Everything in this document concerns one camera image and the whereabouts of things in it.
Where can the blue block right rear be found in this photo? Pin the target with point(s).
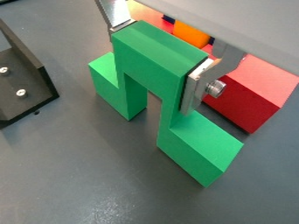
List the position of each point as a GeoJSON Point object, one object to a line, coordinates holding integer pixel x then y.
{"type": "Point", "coordinates": [168, 19]}

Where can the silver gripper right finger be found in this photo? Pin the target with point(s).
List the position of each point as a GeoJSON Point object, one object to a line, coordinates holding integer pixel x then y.
{"type": "Point", "coordinates": [203, 80]}

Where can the red base board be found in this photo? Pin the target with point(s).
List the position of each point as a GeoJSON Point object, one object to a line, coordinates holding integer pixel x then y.
{"type": "Point", "coordinates": [257, 86]}

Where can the black angled bracket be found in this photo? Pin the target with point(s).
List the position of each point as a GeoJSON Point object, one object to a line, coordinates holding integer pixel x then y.
{"type": "Point", "coordinates": [25, 85]}

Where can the yellow long bar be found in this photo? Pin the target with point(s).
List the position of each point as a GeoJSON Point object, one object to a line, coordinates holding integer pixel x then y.
{"type": "Point", "coordinates": [191, 35]}

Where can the green bridge-shaped object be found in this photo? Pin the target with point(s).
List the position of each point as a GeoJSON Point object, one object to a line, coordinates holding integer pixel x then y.
{"type": "Point", "coordinates": [149, 63]}

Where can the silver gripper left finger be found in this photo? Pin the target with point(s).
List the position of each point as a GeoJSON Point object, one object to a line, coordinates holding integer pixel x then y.
{"type": "Point", "coordinates": [114, 13]}

